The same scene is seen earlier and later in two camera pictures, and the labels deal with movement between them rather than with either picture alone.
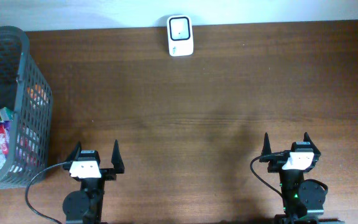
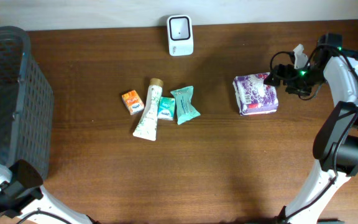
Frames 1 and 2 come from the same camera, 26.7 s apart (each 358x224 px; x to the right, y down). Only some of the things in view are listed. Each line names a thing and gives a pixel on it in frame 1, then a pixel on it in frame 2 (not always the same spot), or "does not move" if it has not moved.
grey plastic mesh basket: x=11 y=79 does not move
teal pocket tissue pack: x=6 y=114 to x=166 y=108
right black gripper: x=276 y=161 to x=293 y=89
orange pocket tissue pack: x=38 y=97 to x=132 y=102
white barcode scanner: x=180 y=35 does not move
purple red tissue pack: x=4 y=128 to x=253 y=96
